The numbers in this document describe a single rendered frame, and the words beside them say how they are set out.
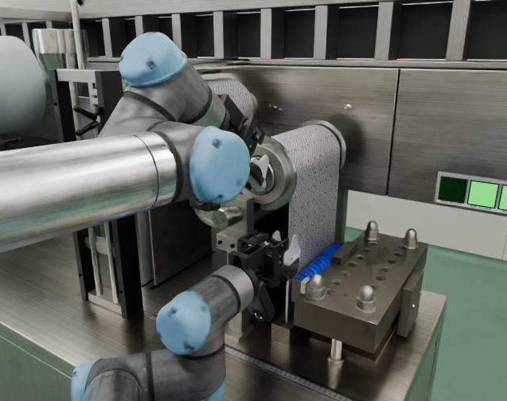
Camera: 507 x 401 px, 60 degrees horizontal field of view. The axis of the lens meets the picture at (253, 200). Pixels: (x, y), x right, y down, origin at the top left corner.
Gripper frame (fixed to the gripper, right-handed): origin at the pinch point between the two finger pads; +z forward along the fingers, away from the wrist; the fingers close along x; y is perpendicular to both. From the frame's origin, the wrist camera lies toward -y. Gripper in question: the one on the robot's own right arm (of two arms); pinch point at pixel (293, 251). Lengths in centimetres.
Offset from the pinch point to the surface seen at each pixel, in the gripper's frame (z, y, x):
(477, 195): 29.3, 9.1, -28.9
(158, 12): 31, 49, 62
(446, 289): 209, -109, -7
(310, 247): 7.6, -2.0, -0.3
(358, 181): 30.1, 7.7, -2.3
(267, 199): -3.5, 11.4, 4.2
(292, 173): -2.3, 16.9, -0.5
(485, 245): 263, -95, -22
